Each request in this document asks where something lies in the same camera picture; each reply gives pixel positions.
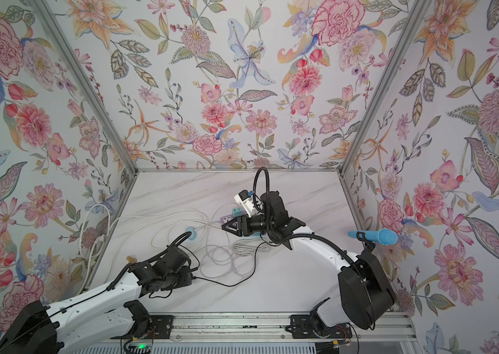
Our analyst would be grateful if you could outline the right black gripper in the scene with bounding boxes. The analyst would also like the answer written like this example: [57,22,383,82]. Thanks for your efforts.
[224,214,278,239]

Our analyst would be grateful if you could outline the teal charger adapter front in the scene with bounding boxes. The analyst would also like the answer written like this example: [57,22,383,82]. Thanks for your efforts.
[232,206,246,218]

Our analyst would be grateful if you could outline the teal earbud case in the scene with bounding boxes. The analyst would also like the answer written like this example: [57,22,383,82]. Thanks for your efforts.
[186,227,198,242]

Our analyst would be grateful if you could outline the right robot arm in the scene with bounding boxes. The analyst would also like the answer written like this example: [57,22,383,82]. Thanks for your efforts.
[221,190,398,336]

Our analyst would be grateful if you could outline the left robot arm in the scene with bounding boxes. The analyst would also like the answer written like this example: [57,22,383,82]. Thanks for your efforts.
[0,246,193,353]

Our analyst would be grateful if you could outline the purple power strip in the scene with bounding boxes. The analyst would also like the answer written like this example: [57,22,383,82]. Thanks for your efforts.
[220,215,235,224]

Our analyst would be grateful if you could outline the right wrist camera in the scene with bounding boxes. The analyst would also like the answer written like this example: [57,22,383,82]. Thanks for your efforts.
[234,190,263,217]

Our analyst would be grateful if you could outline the white coiled cables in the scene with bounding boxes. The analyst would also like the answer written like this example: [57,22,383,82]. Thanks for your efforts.
[63,201,277,311]

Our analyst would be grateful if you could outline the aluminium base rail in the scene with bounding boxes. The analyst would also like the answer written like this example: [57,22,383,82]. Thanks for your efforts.
[143,312,417,344]

